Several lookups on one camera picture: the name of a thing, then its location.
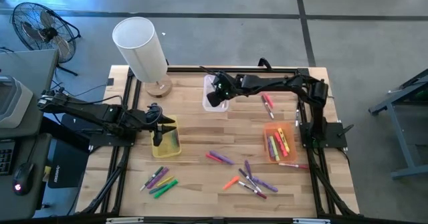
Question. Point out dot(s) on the dark grey desk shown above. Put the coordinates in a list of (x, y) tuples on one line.
[(40, 157)]

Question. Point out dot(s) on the orange translucent plastic bin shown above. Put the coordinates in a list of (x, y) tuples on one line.
[(292, 155)]

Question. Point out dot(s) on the grey white desktop device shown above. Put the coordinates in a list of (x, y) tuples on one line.
[(13, 100)]

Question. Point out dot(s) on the orange highlighter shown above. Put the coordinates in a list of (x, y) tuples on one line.
[(231, 183)]

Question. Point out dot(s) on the black computer case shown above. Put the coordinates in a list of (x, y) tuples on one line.
[(68, 164)]

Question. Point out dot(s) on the white plastic strip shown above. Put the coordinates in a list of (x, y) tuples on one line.
[(311, 221), (124, 220)]

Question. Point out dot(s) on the pinkish red marker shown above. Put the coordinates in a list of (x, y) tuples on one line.
[(268, 100)]

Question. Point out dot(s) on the dark blue Expo marker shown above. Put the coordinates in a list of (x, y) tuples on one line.
[(249, 180)]

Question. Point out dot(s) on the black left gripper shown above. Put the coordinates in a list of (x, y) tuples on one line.
[(154, 123)]

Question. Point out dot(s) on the small pink highlighter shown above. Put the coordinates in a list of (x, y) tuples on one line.
[(212, 157)]

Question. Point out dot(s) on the small markers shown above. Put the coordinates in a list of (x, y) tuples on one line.
[(267, 107)]

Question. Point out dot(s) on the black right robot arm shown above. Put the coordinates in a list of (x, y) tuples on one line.
[(314, 93)]

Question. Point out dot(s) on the purple Sharpie highlighter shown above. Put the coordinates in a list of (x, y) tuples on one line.
[(222, 158)]

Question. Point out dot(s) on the thin green cap pen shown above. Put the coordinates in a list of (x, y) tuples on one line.
[(151, 178)]

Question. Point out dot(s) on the black computer mouse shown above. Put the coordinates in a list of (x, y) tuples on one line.
[(23, 178)]

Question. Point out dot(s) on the white shade table lamp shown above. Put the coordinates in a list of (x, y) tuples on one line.
[(140, 50)]

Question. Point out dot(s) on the thin yellow highlighter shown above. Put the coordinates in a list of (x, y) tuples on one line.
[(165, 181)]

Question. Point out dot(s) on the red cap whiteboard marker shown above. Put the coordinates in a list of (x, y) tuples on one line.
[(223, 104)]

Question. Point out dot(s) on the clear plastic bin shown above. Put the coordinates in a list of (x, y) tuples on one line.
[(215, 109)]

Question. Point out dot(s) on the thin red cap pen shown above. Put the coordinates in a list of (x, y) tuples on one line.
[(171, 140)]

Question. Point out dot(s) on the black keyboard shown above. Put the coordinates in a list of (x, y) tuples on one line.
[(5, 157)]

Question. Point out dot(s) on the yellow translucent plastic bin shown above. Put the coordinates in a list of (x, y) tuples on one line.
[(165, 150)]

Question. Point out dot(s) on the black floor fan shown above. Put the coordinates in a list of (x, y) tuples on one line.
[(48, 33)]

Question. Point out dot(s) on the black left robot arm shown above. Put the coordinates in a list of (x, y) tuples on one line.
[(90, 112)]

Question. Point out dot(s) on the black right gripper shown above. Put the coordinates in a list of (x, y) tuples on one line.
[(227, 85)]

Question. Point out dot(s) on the blue grey metal stand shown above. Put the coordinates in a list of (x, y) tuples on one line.
[(399, 137)]

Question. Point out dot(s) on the grey desk panel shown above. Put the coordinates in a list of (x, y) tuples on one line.
[(30, 67)]

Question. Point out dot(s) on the teal pen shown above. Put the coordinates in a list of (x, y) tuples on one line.
[(157, 190)]

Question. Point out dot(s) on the light green highlighter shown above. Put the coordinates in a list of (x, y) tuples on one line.
[(275, 147)]

